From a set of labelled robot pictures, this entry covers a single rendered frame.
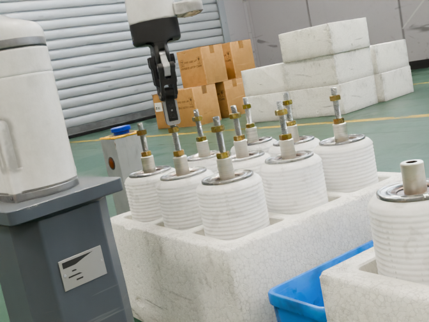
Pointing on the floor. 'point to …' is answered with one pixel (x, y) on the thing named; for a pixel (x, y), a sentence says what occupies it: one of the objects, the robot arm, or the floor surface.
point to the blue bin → (306, 292)
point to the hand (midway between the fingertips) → (171, 112)
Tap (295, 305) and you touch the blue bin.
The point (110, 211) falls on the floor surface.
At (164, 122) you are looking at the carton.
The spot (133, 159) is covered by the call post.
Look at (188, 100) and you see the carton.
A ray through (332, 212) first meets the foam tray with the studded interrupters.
